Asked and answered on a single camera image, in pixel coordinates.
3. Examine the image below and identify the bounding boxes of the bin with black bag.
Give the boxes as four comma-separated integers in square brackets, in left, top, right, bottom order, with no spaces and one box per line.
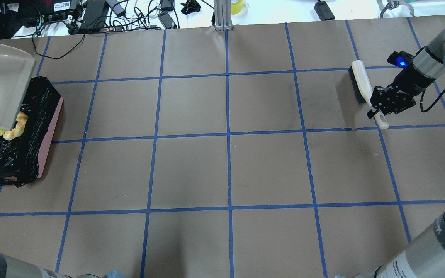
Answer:
[0,77,61,188]

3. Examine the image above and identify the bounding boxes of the pale melon slice toy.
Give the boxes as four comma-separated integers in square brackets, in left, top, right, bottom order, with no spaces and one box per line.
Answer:
[2,111,28,141]

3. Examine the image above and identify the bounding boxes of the aluminium frame post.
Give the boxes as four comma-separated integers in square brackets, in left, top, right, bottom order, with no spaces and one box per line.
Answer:
[214,0,233,31]

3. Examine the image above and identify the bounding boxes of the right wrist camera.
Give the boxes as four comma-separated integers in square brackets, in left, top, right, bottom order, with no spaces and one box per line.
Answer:
[387,51,415,70]

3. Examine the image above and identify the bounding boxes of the yellow tape roll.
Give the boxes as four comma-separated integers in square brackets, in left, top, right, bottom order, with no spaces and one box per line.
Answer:
[230,0,248,15]

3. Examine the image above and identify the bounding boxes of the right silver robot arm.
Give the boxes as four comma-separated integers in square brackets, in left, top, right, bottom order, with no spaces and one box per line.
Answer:
[348,28,445,278]

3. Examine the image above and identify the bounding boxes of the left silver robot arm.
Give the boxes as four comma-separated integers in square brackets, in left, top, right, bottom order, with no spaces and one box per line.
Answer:
[0,253,69,278]

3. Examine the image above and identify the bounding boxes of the large black power brick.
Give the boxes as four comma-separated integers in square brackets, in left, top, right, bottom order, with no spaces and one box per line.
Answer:
[79,0,109,33]

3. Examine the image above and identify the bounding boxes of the beige brush black bristles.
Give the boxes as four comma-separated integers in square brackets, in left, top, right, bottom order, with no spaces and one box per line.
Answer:
[348,59,390,129]

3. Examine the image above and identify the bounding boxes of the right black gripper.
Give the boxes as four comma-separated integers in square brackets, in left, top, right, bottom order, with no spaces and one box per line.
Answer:
[366,64,435,119]

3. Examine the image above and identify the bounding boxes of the black power adapter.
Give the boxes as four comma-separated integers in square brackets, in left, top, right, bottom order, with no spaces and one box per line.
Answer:
[314,0,335,21]

